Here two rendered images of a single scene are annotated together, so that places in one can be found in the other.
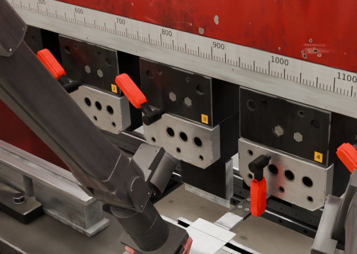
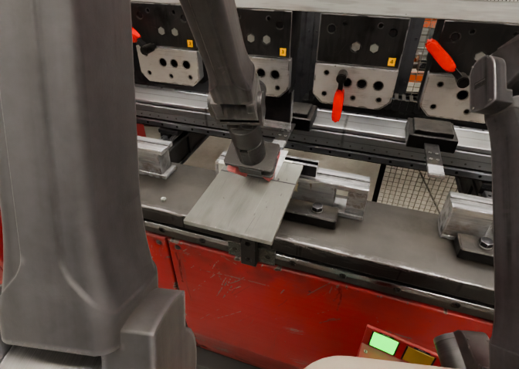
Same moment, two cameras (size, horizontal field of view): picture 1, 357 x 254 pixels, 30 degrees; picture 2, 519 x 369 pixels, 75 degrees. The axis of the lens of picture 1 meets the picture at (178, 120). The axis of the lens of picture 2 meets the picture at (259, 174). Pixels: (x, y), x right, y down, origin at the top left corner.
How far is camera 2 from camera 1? 0.52 m
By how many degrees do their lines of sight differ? 21
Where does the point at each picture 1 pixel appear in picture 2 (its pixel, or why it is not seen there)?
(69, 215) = (145, 167)
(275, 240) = not seen: hidden behind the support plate
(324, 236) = (501, 87)
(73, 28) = not seen: outside the picture
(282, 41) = not seen: outside the picture
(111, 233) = (181, 174)
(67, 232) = (147, 179)
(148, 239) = (257, 154)
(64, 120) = (229, 7)
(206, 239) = not seen: hidden behind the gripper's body
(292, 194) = (362, 99)
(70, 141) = (232, 36)
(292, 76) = not seen: outside the picture
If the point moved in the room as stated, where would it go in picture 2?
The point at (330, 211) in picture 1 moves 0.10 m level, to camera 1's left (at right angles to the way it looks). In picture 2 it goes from (500, 66) to (436, 76)
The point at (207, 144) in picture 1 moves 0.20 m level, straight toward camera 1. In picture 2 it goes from (285, 74) to (337, 114)
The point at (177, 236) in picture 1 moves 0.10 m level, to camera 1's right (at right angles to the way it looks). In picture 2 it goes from (273, 150) to (316, 140)
